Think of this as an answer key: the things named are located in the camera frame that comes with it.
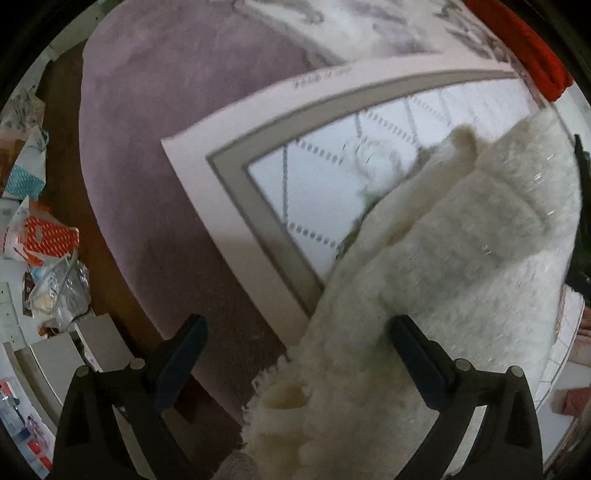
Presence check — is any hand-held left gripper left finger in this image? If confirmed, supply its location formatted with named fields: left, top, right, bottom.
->
left=48, top=314, right=208, bottom=480

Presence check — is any black jacket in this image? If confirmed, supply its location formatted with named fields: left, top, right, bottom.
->
left=566, top=134, right=591, bottom=305

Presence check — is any clear plastic bag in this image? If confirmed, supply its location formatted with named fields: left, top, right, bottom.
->
left=28, top=251, right=90, bottom=330

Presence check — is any blue dotted white bag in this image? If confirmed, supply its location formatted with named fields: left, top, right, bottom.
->
left=2, top=129, right=49, bottom=199

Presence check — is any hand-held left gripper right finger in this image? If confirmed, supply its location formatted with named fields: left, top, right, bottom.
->
left=389, top=315, right=544, bottom=480

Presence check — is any bed with floral cover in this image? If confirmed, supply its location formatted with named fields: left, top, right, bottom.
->
left=78, top=0, right=536, bottom=416

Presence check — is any red quilt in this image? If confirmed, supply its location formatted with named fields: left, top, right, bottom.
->
left=466, top=0, right=575, bottom=102

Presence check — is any floral paper bag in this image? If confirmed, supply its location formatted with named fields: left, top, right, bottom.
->
left=0, top=80, right=47, bottom=134

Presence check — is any red dotted packet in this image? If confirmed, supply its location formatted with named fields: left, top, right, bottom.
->
left=23, top=217, right=80, bottom=266

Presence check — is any white cardboard box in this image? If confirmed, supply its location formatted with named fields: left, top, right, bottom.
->
left=30, top=314, right=134, bottom=402

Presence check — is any white fluffy jacket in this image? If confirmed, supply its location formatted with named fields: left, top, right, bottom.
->
left=240, top=108, right=583, bottom=480

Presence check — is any pink box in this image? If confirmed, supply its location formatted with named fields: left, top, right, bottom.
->
left=556, top=388, right=591, bottom=418

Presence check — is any white quilted patterned mat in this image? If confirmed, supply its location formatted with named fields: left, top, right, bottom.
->
left=161, top=51, right=587, bottom=411

